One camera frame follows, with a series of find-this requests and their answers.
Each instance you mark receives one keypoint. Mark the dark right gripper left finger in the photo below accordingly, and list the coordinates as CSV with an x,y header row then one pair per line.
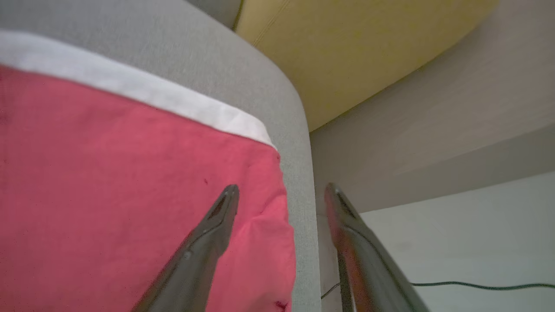
x,y
195,260

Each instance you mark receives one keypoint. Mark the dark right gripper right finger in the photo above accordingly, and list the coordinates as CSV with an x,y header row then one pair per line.
x,y
364,268

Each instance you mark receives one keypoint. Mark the red jersey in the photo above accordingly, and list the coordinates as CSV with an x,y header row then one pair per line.
x,y
108,195

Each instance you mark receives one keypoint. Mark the grey upholstered sofa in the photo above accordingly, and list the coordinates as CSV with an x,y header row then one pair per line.
x,y
195,52

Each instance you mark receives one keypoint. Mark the yellow fabric cushion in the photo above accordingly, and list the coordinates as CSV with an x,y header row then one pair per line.
x,y
347,52

